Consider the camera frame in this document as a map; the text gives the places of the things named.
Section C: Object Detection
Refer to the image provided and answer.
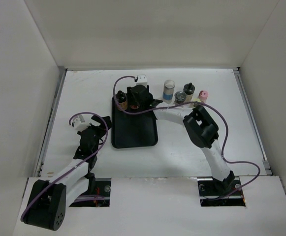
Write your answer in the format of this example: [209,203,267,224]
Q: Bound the black knob cap brown bottle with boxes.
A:
[116,90,127,111]

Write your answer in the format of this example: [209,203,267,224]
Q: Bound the blue label salt jar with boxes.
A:
[162,80,175,101]

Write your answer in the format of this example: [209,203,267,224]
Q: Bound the yellow cap bottle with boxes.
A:
[192,98,202,107]

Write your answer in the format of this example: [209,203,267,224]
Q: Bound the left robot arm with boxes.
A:
[20,113,112,231]

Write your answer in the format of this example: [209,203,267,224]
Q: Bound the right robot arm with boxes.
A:
[127,85,235,195]

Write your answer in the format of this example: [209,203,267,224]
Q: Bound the black plastic tray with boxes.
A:
[111,100,159,149]

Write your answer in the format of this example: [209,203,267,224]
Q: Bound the black knob cap spice bottle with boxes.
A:
[183,83,195,102]

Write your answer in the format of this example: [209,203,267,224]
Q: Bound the pink cap bottle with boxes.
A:
[198,90,209,103]

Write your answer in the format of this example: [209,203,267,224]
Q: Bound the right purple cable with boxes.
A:
[113,76,261,201]

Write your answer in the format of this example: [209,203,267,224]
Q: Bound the purple cable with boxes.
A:
[113,76,261,201]
[21,112,109,221]

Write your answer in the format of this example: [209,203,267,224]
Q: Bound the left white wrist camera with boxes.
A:
[71,117,88,132]

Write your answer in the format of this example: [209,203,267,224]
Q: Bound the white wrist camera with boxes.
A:
[71,117,88,132]
[134,74,148,87]

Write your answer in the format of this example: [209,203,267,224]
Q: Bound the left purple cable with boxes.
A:
[21,112,109,221]

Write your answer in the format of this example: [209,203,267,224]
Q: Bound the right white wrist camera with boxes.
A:
[134,74,148,87]

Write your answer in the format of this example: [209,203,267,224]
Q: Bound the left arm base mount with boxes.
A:
[70,178,112,207]

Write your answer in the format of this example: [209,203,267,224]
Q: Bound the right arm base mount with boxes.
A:
[197,177,246,207]

